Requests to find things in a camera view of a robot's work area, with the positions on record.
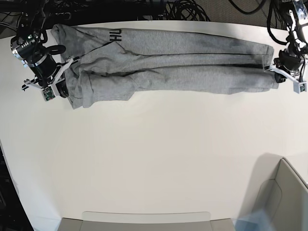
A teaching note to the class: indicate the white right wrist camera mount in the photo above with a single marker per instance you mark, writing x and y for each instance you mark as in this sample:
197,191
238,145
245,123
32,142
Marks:
50,92

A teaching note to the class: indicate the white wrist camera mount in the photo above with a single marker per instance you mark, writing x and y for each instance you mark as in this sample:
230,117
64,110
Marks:
50,92
299,84

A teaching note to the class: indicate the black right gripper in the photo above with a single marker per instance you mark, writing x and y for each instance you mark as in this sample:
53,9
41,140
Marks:
45,69

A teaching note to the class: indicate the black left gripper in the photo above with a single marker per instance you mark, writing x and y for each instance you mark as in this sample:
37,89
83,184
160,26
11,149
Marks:
288,63

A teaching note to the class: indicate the beige chair back bottom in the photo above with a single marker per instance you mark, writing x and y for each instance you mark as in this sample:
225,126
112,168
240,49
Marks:
99,221

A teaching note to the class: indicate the grey T-shirt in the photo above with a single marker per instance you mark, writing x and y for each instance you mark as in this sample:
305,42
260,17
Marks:
116,63

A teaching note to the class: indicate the beige partition panel right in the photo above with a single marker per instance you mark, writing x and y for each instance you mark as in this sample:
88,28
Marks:
282,202

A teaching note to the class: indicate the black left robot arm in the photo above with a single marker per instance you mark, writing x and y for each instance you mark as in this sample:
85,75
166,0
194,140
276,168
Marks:
295,16

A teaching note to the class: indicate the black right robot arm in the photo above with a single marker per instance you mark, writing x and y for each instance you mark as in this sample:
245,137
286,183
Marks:
28,47

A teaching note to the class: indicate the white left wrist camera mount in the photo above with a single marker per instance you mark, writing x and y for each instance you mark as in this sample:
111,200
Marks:
299,84

